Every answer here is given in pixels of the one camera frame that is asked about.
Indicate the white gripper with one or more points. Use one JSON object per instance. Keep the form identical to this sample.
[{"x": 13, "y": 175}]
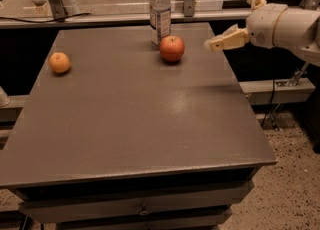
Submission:
[{"x": 264, "y": 25}]

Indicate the red apple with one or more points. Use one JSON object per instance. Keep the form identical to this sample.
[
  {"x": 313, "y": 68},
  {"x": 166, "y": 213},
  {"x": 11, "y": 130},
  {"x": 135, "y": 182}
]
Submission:
[{"x": 172, "y": 48}]

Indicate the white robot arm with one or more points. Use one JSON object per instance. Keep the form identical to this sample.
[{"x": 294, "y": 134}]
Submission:
[{"x": 297, "y": 31}]

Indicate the clear plastic water bottle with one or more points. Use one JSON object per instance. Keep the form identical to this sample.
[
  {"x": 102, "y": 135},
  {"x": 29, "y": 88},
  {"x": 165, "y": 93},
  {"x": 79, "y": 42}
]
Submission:
[{"x": 160, "y": 20}]

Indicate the grey drawer cabinet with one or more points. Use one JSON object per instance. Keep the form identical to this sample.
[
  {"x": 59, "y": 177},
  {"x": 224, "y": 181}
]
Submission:
[{"x": 122, "y": 120}]

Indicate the orange fruit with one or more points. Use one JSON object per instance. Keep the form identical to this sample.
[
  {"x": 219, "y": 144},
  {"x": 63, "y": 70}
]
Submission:
[{"x": 59, "y": 62}]

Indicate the top drawer with knob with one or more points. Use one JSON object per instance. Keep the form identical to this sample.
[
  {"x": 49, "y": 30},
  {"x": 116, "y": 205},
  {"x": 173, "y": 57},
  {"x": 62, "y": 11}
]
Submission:
[{"x": 139, "y": 203}]

